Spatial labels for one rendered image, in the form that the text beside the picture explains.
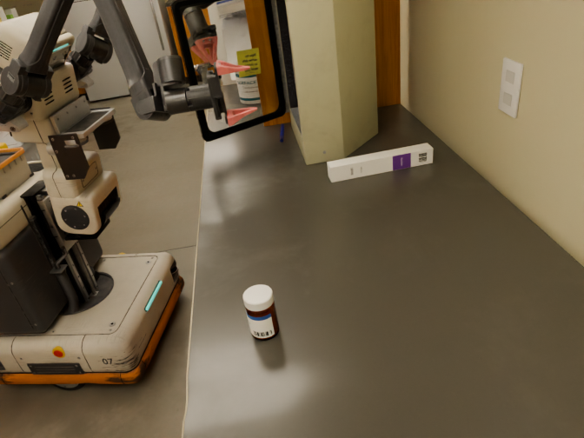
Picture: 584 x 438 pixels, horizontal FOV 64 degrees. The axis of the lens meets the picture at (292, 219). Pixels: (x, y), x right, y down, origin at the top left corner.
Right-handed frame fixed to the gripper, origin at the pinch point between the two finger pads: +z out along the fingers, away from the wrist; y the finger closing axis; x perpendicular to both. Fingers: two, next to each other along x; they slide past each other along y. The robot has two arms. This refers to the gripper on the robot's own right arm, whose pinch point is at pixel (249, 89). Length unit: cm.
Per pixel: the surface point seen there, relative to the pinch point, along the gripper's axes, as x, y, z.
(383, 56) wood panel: 46, -9, 46
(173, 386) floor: 23, -120, -52
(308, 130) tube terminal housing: 9.0, -16.1, 13.8
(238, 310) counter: -46, -26, -9
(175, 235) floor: 141, -120, -60
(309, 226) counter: -22.6, -26.2, 7.7
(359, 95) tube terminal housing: 15.9, -10.9, 29.9
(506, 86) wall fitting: -16, -4, 54
